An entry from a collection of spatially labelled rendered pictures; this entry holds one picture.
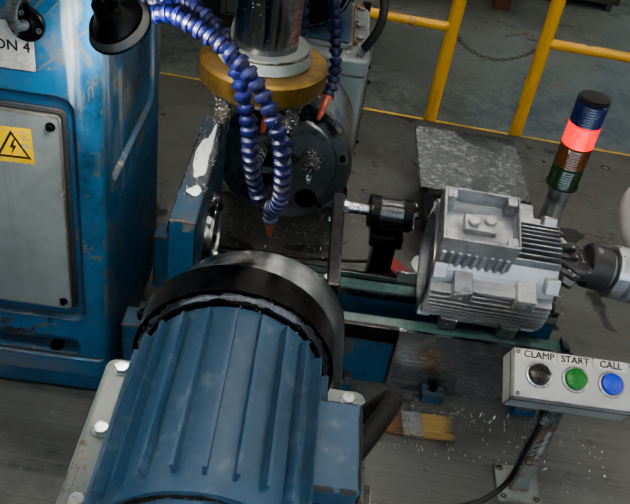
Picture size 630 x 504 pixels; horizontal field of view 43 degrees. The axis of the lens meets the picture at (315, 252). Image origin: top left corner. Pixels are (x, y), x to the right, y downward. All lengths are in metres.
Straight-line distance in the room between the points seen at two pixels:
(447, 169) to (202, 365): 1.23
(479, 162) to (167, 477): 1.40
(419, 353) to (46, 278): 0.60
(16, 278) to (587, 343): 1.05
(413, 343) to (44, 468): 0.60
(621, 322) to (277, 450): 1.21
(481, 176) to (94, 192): 0.97
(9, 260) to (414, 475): 0.69
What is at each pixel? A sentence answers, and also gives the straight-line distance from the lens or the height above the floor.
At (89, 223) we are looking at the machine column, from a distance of 1.13.
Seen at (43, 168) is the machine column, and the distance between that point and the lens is 1.09.
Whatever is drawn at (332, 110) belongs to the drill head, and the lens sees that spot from 1.46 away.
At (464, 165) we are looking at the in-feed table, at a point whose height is 0.92.
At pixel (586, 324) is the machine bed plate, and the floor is 0.80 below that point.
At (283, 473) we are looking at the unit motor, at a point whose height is 1.33.
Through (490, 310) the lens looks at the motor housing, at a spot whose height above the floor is 0.99.
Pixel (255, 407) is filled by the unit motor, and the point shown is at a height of 1.35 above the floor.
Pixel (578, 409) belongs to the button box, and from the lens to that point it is 1.16.
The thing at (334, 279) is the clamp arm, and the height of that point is 1.03.
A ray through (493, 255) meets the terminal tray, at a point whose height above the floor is 1.10.
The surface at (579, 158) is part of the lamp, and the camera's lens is 1.58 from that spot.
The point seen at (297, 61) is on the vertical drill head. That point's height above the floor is 1.35.
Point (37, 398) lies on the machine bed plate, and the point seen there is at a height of 0.80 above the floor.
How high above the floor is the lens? 1.81
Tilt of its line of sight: 38 degrees down
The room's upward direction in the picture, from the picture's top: 10 degrees clockwise
